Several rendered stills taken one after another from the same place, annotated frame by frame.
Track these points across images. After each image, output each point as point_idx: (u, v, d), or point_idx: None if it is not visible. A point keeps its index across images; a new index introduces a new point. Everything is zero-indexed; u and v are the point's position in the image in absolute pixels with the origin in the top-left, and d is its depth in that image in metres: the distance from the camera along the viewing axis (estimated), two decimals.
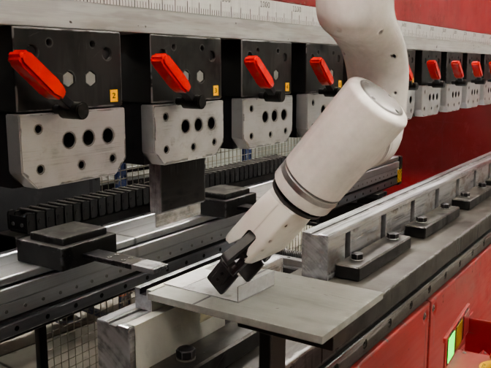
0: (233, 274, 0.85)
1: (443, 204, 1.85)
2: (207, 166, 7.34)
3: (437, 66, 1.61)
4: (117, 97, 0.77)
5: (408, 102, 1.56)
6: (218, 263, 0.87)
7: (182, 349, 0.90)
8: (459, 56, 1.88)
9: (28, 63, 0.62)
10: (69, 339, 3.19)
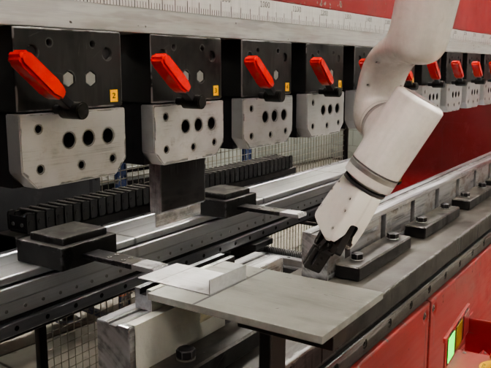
0: (332, 255, 1.09)
1: (443, 204, 1.85)
2: (207, 166, 7.34)
3: (437, 66, 1.61)
4: (117, 97, 0.77)
5: None
6: (313, 252, 1.09)
7: (182, 349, 0.90)
8: (459, 56, 1.88)
9: (28, 63, 0.62)
10: (69, 339, 3.19)
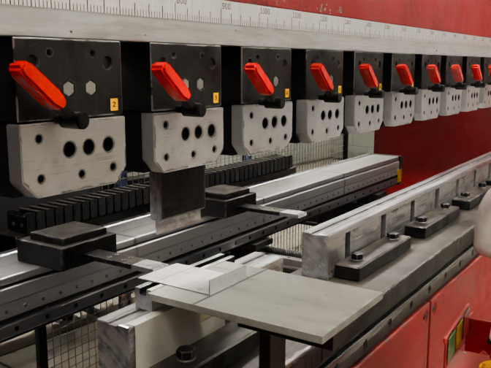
0: None
1: (443, 204, 1.85)
2: (207, 166, 7.34)
3: (437, 71, 1.61)
4: (117, 106, 0.77)
5: (408, 106, 1.57)
6: None
7: (182, 349, 0.90)
8: (459, 60, 1.88)
9: (29, 74, 0.62)
10: (69, 339, 3.19)
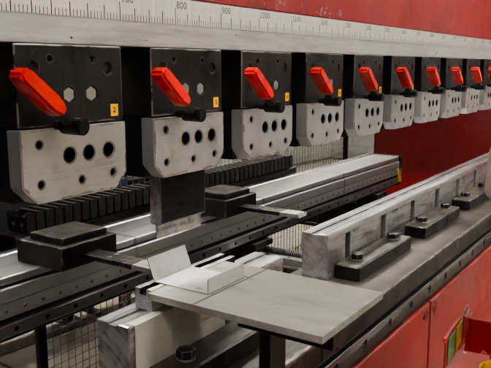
0: None
1: (443, 204, 1.85)
2: None
3: (437, 74, 1.61)
4: (118, 111, 0.77)
5: (408, 109, 1.57)
6: None
7: (182, 349, 0.90)
8: (459, 62, 1.88)
9: (29, 80, 0.62)
10: (69, 339, 3.19)
